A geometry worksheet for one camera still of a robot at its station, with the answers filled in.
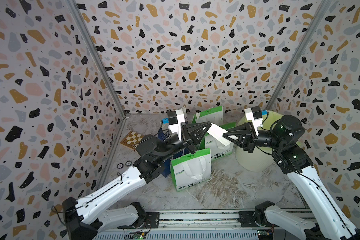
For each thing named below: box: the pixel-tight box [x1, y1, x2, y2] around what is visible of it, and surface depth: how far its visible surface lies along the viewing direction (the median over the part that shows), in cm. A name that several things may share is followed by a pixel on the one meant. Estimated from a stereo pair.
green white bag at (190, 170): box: [170, 148, 212, 192], surface depth 72 cm
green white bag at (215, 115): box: [192, 106, 224, 125], surface depth 92 cm
